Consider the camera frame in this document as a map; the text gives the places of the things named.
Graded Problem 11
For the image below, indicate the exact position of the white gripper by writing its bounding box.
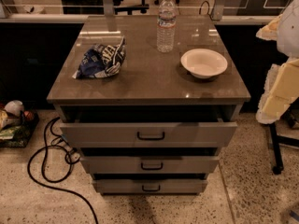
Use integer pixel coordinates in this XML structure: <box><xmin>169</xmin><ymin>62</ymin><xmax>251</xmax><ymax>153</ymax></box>
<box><xmin>256</xmin><ymin>15</ymin><xmax>299</xmax><ymax>124</ymax></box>

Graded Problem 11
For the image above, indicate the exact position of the grey drawer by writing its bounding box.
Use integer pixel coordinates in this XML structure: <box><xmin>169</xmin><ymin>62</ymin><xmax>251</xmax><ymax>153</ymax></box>
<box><xmin>93</xmin><ymin>174</ymin><xmax>207</xmax><ymax>195</ymax></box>
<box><xmin>61</xmin><ymin>105</ymin><xmax>236</xmax><ymax>147</ymax></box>
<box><xmin>81</xmin><ymin>147</ymin><xmax>219</xmax><ymax>174</ymax></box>

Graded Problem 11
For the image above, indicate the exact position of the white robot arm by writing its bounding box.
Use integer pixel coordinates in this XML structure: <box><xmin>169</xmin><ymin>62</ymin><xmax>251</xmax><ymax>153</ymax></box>
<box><xmin>256</xmin><ymin>0</ymin><xmax>299</xmax><ymax>124</ymax></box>

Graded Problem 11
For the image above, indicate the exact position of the grey drawer cabinet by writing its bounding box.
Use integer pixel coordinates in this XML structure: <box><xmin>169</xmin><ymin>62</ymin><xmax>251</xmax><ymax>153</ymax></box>
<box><xmin>46</xmin><ymin>14</ymin><xmax>251</xmax><ymax>195</ymax></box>

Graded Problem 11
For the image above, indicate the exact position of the white bowl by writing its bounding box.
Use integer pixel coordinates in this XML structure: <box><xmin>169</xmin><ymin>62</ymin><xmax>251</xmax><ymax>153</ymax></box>
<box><xmin>180</xmin><ymin>49</ymin><xmax>228</xmax><ymax>79</ymax></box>

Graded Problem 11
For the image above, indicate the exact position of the black stand leg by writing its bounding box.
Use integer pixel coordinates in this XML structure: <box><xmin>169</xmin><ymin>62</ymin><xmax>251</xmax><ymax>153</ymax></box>
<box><xmin>269</xmin><ymin>123</ymin><xmax>299</xmax><ymax>175</ymax></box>

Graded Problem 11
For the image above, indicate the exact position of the clear plastic water bottle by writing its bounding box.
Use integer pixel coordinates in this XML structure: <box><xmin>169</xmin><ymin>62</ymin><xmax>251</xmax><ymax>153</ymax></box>
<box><xmin>157</xmin><ymin>0</ymin><xmax>176</xmax><ymax>53</ymax></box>

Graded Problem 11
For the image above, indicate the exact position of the blue white chip bag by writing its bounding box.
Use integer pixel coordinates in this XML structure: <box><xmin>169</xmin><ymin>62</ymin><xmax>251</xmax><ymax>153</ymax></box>
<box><xmin>72</xmin><ymin>37</ymin><xmax>126</xmax><ymax>79</ymax></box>

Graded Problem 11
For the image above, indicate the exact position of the tray of assorted objects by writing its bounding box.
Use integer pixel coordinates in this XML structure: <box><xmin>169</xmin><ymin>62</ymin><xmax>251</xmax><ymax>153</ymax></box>
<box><xmin>0</xmin><ymin>100</ymin><xmax>39</xmax><ymax>148</ymax></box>

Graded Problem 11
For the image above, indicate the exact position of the black floor cable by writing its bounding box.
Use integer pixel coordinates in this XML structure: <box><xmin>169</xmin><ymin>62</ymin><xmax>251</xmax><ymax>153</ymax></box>
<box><xmin>26</xmin><ymin>116</ymin><xmax>100</xmax><ymax>224</ymax></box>

